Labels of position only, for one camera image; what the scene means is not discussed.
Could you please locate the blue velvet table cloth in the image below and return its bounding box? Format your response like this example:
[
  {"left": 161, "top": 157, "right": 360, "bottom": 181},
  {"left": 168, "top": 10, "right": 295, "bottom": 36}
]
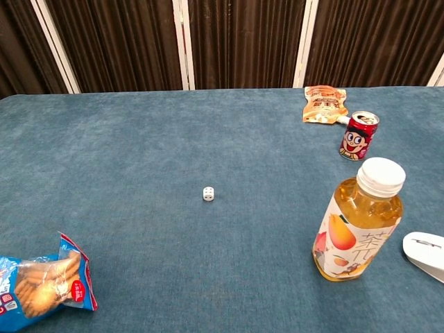
[{"left": 0, "top": 86, "right": 444, "bottom": 333}]

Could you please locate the orange spouted drink pouch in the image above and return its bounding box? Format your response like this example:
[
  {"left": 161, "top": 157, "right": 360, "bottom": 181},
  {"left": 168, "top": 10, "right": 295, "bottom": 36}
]
[{"left": 302, "top": 85, "right": 352, "bottom": 126}]

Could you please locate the brown curtain partition panel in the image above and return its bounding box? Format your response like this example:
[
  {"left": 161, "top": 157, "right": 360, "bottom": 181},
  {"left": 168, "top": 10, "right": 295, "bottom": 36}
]
[
  {"left": 0, "top": 0, "right": 83, "bottom": 100},
  {"left": 172, "top": 0, "right": 319, "bottom": 90},
  {"left": 293, "top": 0, "right": 444, "bottom": 88},
  {"left": 29, "top": 0, "right": 195, "bottom": 94},
  {"left": 427, "top": 57, "right": 444, "bottom": 87}
]

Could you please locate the red cartoon drink can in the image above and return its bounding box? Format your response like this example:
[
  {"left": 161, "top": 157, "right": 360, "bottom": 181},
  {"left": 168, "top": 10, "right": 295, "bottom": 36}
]
[{"left": 339, "top": 110, "right": 380, "bottom": 162}]

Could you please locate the fruit tea bottle white cap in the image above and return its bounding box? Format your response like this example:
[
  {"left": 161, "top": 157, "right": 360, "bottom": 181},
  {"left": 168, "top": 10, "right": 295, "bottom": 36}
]
[{"left": 312, "top": 156, "right": 407, "bottom": 282}]

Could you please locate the blue cookie snack bag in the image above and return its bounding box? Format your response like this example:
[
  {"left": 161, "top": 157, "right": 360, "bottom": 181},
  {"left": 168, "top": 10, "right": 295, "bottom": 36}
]
[{"left": 0, "top": 231, "right": 99, "bottom": 333}]

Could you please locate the white computer mouse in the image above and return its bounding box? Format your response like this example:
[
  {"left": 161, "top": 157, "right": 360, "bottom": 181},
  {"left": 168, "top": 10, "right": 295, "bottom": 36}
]
[{"left": 402, "top": 231, "right": 444, "bottom": 284}]

